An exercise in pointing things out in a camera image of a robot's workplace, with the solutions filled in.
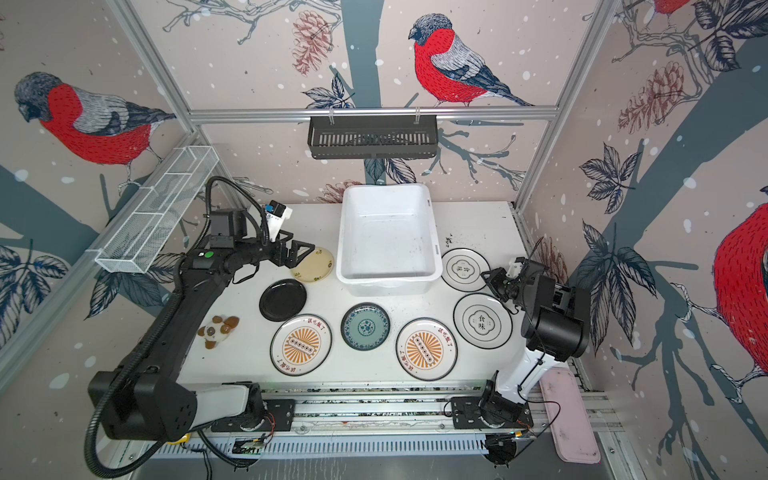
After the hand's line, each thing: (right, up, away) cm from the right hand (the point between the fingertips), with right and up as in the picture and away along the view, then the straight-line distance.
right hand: (486, 277), depth 97 cm
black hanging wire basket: (-38, +50, +9) cm, 64 cm away
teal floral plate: (-40, -14, -8) cm, 43 cm away
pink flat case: (+12, -31, -27) cm, 43 cm away
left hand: (-56, +13, -21) cm, 61 cm away
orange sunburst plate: (-58, -18, -12) cm, 62 cm away
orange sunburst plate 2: (-22, -18, -14) cm, 32 cm away
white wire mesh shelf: (-94, +12, -27) cm, 99 cm away
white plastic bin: (-33, +12, +13) cm, 38 cm away
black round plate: (-67, -7, -4) cm, 67 cm away
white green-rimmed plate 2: (-3, -12, -8) cm, 15 cm away
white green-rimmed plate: (-7, +2, +4) cm, 8 cm away
